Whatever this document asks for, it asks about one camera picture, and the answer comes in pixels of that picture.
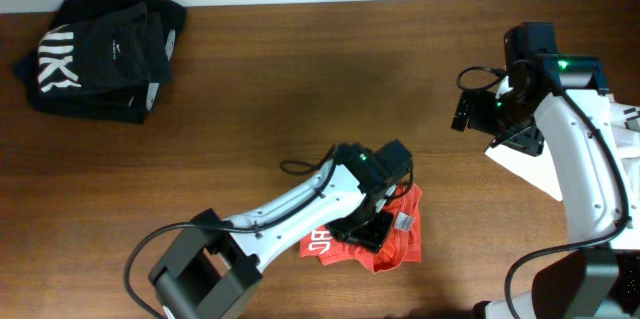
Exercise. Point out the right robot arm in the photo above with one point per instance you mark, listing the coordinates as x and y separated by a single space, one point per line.
573 280

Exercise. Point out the folded black clothes stack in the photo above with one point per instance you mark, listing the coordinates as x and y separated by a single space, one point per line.
103 59

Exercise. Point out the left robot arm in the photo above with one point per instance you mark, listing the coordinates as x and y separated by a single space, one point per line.
214 266

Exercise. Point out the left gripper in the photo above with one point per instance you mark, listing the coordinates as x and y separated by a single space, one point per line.
371 238

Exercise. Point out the red orange t-shirt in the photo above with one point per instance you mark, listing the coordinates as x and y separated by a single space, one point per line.
403 244

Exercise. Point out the white printed t-shirt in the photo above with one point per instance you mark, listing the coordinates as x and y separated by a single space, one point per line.
590 163

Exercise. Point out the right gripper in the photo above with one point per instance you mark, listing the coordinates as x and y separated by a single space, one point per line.
527 141

